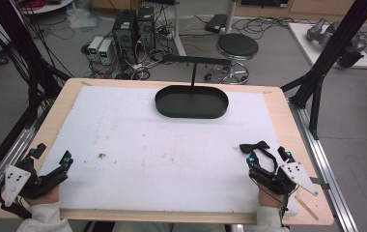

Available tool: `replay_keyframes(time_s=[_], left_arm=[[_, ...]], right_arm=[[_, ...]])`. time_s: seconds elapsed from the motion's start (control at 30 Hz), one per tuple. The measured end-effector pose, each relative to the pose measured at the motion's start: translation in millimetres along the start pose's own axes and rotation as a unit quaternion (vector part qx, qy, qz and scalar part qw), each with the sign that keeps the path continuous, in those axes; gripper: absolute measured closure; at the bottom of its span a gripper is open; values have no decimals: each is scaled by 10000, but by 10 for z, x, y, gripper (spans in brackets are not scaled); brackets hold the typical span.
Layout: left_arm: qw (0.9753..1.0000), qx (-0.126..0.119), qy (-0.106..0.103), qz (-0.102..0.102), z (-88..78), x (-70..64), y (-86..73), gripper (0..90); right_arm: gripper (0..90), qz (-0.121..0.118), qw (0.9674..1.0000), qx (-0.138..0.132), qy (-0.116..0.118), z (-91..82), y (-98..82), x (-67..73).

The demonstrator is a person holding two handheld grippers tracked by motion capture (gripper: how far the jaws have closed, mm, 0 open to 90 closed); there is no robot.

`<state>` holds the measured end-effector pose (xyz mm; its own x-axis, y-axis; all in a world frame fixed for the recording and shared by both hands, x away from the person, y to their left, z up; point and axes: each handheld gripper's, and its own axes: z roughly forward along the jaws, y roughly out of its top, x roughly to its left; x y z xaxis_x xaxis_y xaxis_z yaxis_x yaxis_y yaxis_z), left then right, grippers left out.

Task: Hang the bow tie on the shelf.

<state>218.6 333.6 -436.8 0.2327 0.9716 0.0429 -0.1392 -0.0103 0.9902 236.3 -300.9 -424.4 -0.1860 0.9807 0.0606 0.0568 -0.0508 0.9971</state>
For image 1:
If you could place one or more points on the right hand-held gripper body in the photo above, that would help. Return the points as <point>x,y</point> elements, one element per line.
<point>283,180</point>

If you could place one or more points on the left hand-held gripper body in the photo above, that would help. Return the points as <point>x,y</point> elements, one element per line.
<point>27,187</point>

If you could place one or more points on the black bow tie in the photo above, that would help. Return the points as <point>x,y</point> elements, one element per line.
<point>254,147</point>

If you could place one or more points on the person's left hand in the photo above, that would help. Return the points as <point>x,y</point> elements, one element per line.
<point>44,199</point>

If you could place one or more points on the person's right hand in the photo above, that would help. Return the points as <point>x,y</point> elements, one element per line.
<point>268,199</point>

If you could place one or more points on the thin wooden stick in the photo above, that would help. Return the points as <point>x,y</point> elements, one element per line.
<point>307,208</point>

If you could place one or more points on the white foam mat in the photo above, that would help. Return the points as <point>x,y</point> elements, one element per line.
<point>172,154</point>

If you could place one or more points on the black tray stand with crossbar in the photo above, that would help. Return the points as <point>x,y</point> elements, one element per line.
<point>191,102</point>

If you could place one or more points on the white floor board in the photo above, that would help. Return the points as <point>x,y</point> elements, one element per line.
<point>304,42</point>

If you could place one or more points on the black round stool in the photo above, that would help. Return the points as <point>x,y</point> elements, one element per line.
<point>237,46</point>

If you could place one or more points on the white power supply unit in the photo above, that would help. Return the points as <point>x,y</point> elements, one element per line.
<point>106,51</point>
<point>94,45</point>

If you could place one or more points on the clear plastic bag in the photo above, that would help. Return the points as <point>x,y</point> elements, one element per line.
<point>83,19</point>

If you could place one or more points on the large black computer tower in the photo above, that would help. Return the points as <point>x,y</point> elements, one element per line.
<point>125,34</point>

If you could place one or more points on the flat black box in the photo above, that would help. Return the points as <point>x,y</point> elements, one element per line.
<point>216,23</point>

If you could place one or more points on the round white table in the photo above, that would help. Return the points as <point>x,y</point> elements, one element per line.
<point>48,7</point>

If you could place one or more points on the slim black computer tower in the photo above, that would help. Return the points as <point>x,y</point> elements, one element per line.
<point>146,25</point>

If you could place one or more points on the small metal bracket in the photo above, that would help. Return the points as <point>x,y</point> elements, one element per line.
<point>320,183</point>

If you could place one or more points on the black frame strut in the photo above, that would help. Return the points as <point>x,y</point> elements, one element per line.
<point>339,42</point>
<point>20,42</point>

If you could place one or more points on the white metal table frame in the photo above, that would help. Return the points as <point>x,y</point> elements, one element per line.
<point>179,35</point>

